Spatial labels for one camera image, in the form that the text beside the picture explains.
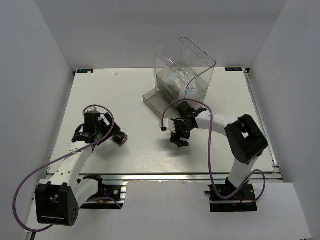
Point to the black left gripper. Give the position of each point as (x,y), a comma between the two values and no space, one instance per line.
(109,118)

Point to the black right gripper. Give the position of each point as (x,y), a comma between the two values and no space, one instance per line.
(175,137)

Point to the black square compact case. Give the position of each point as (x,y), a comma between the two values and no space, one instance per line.
(119,138)

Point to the clear packet blue label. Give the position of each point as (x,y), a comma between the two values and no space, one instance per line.
(183,84)

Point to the clear acrylic makeup organizer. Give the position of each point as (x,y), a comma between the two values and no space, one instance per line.
(181,53)

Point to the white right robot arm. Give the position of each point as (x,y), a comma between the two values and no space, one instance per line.
(246,141)

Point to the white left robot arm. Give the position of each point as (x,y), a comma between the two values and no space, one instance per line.
(58,201)

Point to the blue table label left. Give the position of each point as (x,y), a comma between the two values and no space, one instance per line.
(84,71)

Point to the blue table label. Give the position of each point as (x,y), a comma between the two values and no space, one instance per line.
(233,69)
(84,71)

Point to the blue table label right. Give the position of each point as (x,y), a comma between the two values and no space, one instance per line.
(233,69)

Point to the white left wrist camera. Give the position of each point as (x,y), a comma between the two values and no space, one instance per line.
(91,110)

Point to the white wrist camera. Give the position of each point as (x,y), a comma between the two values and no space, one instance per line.
(167,124)
(91,110)

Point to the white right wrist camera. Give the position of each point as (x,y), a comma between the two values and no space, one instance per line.
(167,124)

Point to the aluminium table edge rail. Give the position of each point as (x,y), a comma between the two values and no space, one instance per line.
(270,177)

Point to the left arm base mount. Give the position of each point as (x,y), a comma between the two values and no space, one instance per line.
(92,192)

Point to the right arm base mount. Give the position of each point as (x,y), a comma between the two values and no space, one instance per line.
(243,201)

